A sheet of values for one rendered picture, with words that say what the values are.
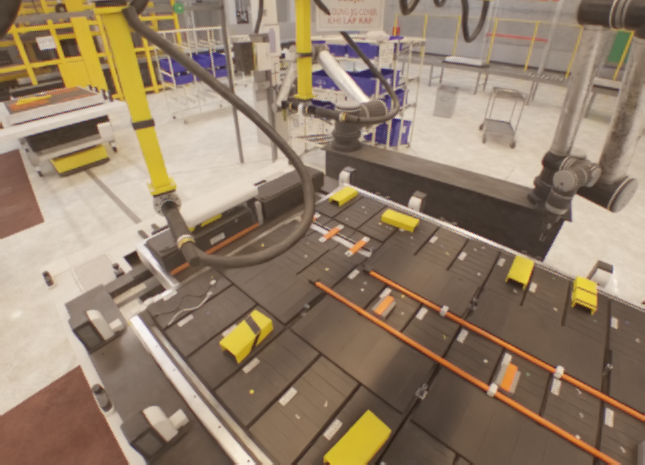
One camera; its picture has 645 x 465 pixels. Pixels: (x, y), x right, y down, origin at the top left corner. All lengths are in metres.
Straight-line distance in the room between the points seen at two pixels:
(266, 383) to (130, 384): 0.49
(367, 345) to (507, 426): 0.42
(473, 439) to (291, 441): 0.44
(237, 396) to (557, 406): 0.86
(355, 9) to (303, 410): 1.60
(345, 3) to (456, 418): 1.63
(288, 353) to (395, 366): 0.31
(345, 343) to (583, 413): 0.68
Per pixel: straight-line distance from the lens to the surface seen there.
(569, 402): 1.11
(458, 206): 2.25
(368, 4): 1.69
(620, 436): 1.14
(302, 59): 1.59
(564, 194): 1.78
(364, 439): 0.82
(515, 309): 1.23
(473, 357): 1.05
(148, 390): 1.18
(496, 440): 0.95
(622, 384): 1.24
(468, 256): 1.38
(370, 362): 0.95
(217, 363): 0.99
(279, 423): 0.88
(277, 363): 0.95
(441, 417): 0.92
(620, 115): 1.83
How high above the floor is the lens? 1.83
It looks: 35 degrees down
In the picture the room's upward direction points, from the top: straight up
